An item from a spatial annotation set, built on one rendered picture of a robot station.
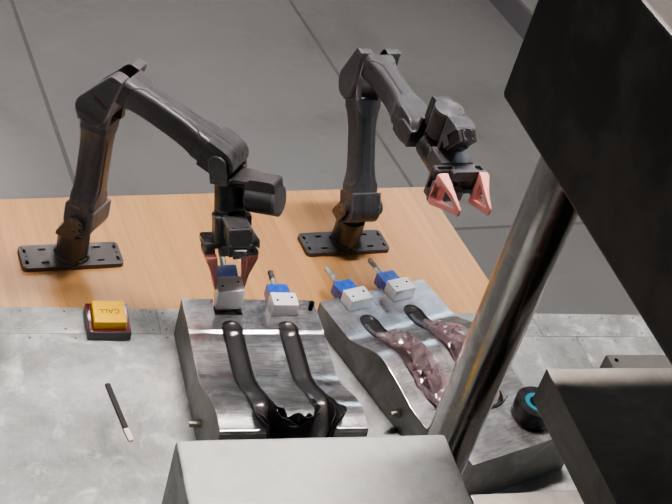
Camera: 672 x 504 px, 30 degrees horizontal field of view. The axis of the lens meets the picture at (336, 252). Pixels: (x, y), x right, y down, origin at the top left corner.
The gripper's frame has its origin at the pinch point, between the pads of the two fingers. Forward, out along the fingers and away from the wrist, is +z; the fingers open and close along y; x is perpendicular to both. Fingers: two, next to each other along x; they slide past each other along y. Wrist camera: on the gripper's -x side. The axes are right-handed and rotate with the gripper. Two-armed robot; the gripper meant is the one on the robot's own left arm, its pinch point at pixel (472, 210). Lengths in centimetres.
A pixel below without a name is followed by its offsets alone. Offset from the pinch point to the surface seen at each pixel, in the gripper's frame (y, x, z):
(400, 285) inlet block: 1.4, 31.6, -14.1
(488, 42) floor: 181, 127, -261
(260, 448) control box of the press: -70, -30, 71
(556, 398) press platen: -38, -36, 74
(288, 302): -26.3, 28.0, -7.8
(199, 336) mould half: -45, 31, -4
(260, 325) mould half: -32.3, 30.6, -4.9
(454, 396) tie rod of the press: -43, -26, 64
